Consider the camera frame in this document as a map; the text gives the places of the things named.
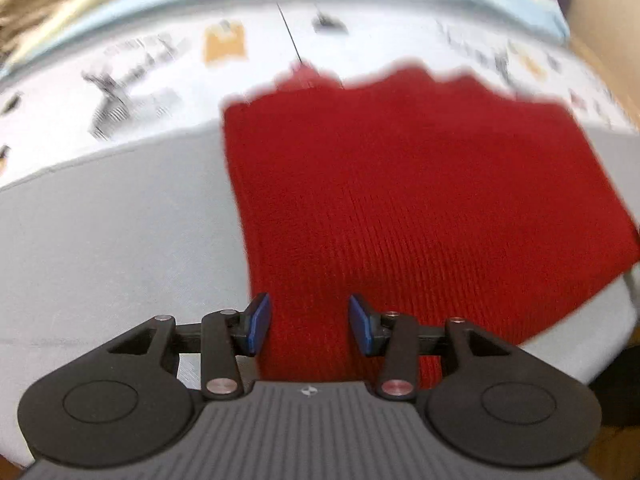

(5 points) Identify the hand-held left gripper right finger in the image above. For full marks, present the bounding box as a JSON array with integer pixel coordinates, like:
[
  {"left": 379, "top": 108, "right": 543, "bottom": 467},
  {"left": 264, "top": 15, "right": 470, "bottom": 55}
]
[{"left": 347, "top": 293, "right": 522, "bottom": 402}]

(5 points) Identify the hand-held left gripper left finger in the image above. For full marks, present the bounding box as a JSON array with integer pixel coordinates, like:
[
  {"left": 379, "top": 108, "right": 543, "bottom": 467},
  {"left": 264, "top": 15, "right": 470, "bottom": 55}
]
[{"left": 97, "top": 292, "right": 273, "bottom": 402}]

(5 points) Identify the dark red knit garment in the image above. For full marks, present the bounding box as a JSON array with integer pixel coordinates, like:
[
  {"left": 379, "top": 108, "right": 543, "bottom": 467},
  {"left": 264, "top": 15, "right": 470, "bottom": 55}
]
[{"left": 220, "top": 59, "right": 640, "bottom": 394}]

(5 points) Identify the grey padded mat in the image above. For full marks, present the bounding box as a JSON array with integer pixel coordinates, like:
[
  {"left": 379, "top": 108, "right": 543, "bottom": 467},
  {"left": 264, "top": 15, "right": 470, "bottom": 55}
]
[{"left": 0, "top": 124, "right": 640, "bottom": 467}]

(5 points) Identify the printed white cloth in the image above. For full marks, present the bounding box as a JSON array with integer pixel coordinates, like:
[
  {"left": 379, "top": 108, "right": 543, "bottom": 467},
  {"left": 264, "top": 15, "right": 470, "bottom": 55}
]
[{"left": 0, "top": 0, "right": 640, "bottom": 192}]

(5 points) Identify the light blue cloth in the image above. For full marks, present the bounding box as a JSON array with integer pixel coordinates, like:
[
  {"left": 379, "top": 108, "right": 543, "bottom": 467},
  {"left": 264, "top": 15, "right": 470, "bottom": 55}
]
[{"left": 0, "top": 0, "right": 572, "bottom": 81}]

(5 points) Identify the beige folded cloth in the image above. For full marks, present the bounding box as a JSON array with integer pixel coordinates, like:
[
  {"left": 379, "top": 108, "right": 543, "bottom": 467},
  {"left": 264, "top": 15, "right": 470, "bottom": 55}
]
[{"left": 0, "top": 0, "right": 147, "bottom": 57}]

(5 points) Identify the brown cardboard panel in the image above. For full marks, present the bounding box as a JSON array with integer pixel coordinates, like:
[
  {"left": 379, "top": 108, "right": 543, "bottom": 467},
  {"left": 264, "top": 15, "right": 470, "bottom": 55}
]
[{"left": 489, "top": 0, "right": 640, "bottom": 127}]

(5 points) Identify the thin black string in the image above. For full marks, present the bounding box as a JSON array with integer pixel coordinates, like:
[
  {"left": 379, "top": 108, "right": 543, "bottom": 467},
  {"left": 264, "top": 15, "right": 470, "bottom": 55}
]
[{"left": 276, "top": 2, "right": 305, "bottom": 70}]

